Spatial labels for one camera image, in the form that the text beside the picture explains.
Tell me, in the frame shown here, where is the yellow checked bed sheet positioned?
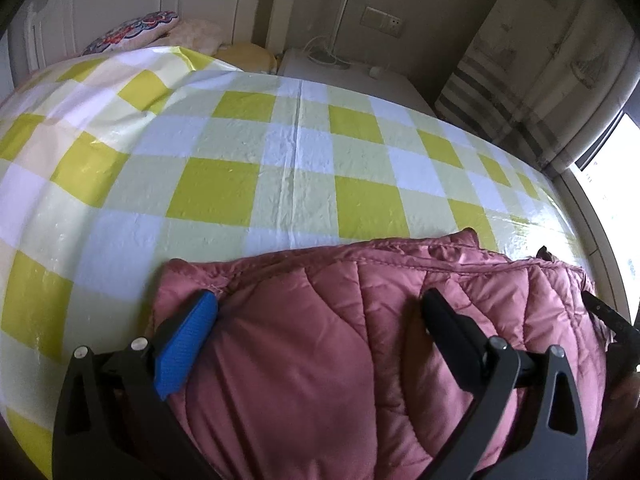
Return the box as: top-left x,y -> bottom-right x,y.
0,46 -> 586,480

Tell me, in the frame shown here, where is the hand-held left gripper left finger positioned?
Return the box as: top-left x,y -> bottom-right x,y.
52,290 -> 221,480

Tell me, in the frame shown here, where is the wall socket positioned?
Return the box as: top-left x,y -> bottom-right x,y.
361,6 -> 405,36

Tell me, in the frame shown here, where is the white nightstand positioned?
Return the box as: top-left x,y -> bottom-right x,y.
277,49 -> 436,116

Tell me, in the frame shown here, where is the cream plush cushion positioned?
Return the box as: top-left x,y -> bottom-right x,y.
167,19 -> 226,56

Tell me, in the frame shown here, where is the printed beige curtain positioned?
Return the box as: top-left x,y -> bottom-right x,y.
435,0 -> 636,176

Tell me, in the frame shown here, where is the white cable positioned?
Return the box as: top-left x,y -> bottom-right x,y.
302,35 -> 353,70

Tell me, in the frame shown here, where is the yellow pillow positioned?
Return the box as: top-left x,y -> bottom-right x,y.
215,42 -> 278,73

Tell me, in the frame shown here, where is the patterned pillow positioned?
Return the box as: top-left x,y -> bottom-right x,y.
82,10 -> 181,56

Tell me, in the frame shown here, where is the dark framed window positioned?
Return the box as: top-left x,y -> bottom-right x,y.
575,110 -> 640,311

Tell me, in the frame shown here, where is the pink quilted jacket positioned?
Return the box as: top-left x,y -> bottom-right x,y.
125,227 -> 613,480

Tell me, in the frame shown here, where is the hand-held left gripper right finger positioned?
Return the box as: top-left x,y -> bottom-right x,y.
420,287 -> 588,480

